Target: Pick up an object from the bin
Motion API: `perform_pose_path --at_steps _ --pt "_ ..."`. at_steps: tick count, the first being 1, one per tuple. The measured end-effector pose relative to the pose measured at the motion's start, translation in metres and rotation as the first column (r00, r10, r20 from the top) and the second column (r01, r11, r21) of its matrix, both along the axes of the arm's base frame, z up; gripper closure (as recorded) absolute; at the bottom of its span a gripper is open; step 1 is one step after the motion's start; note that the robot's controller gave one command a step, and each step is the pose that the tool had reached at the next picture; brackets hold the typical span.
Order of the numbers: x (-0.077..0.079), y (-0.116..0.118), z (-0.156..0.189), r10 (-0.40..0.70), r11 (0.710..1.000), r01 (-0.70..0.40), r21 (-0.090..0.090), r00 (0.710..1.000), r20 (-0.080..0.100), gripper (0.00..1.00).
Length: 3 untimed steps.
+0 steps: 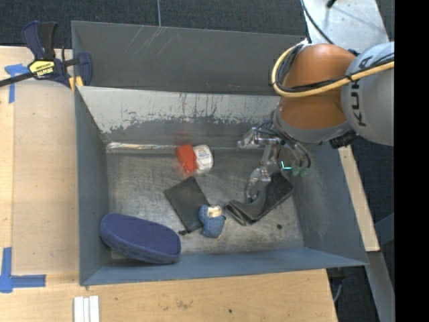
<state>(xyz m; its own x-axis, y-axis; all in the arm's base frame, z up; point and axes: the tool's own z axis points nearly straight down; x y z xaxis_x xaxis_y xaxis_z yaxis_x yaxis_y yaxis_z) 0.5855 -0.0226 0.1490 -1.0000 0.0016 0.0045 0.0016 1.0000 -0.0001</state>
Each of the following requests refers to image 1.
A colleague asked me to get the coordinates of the small red box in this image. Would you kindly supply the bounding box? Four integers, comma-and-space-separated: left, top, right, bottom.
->
175, 144, 198, 174

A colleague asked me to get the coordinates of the black folded wallet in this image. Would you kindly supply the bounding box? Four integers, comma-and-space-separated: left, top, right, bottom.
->
223, 170, 296, 227

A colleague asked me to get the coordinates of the blue denim toy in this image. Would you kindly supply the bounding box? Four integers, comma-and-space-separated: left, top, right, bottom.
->
196, 204, 227, 239

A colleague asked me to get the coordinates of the grey metal bin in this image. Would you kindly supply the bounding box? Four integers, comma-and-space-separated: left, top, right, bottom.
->
70, 20, 370, 286

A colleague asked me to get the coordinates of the black flat pouch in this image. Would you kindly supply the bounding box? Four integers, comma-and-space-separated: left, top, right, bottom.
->
163, 176, 212, 236

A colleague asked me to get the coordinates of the black cylinder on white bracket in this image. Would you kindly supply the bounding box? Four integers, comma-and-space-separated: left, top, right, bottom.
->
329, 131, 355, 150

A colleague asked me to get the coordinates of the dark blue slipper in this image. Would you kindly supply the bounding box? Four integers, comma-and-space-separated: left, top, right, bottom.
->
99, 213, 182, 265

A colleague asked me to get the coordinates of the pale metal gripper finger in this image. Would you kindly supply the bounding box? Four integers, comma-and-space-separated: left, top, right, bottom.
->
237, 127, 280, 150
245, 167, 272, 205

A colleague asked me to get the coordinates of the clear plastic tube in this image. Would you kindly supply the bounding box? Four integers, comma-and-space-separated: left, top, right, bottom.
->
106, 142, 179, 154

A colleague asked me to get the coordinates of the small white container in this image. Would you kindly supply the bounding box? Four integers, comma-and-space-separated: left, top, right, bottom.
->
192, 144, 215, 174

